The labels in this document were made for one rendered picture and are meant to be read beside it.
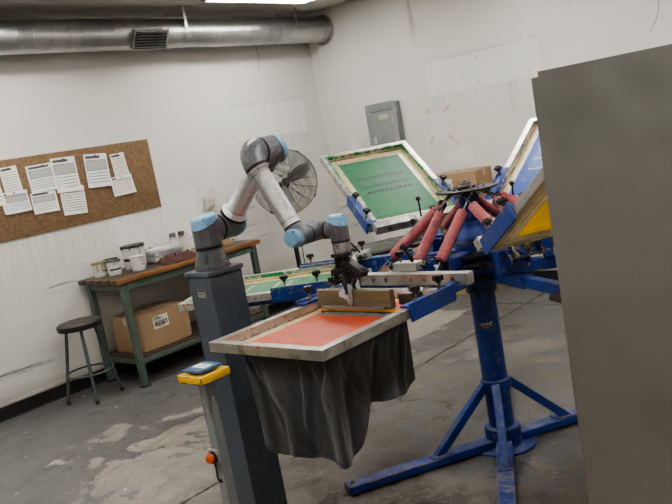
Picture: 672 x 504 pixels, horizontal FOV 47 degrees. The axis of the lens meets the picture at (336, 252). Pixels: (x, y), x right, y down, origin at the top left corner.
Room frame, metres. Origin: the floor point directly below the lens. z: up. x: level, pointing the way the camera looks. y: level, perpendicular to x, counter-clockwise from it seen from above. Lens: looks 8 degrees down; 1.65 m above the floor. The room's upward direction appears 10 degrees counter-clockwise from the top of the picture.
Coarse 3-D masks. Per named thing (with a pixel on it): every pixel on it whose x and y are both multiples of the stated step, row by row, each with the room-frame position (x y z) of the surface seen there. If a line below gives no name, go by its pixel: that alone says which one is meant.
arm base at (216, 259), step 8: (200, 248) 3.20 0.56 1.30; (208, 248) 3.20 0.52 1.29; (216, 248) 3.21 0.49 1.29; (200, 256) 3.20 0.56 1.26; (208, 256) 3.19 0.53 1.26; (216, 256) 3.20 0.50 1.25; (224, 256) 3.22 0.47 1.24; (200, 264) 3.19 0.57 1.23; (208, 264) 3.19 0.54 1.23; (216, 264) 3.18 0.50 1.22; (224, 264) 3.20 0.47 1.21
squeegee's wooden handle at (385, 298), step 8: (320, 296) 3.10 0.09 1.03; (328, 296) 3.07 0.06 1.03; (336, 296) 3.04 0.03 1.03; (352, 296) 2.98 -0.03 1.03; (360, 296) 2.95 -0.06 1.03; (368, 296) 2.92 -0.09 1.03; (376, 296) 2.90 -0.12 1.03; (384, 296) 2.87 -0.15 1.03; (392, 296) 2.86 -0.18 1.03; (320, 304) 3.10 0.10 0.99; (328, 304) 3.07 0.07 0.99; (336, 304) 3.04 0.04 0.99; (344, 304) 3.01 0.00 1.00; (352, 304) 2.98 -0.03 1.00; (360, 304) 2.96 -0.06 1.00; (368, 304) 2.93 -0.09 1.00; (376, 304) 2.90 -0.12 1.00; (384, 304) 2.87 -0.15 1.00; (392, 304) 2.86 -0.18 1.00
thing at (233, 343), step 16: (368, 288) 3.27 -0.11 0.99; (384, 288) 3.21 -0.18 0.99; (400, 288) 3.15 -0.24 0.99; (432, 288) 3.04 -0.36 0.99; (272, 320) 3.00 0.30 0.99; (288, 320) 3.06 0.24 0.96; (384, 320) 2.66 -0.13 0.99; (400, 320) 2.72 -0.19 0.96; (224, 336) 2.85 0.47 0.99; (240, 336) 2.87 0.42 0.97; (352, 336) 2.52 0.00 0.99; (368, 336) 2.58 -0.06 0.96; (224, 352) 2.75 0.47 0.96; (240, 352) 2.69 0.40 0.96; (256, 352) 2.63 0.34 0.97; (272, 352) 2.57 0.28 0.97; (288, 352) 2.52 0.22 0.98; (304, 352) 2.46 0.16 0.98; (320, 352) 2.41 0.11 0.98; (336, 352) 2.46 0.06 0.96
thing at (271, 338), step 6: (306, 318) 3.07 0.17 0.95; (312, 318) 3.05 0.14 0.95; (318, 318) 3.03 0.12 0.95; (324, 318) 3.01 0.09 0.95; (330, 318) 2.99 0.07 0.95; (336, 318) 2.97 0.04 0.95; (342, 318) 2.95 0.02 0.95; (294, 324) 3.00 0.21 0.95; (300, 324) 2.98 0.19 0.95; (282, 330) 2.93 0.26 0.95; (288, 330) 2.92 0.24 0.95; (264, 336) 2.89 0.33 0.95; (270, 336) 2.87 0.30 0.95; (276, 336) 2.85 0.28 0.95; (264, 342) 2.79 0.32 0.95; (270, 342) 2.78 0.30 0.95; (276, 342) 2.76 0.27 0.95; (282, 342) 2.75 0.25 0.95; (288, 342) 2.73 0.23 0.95
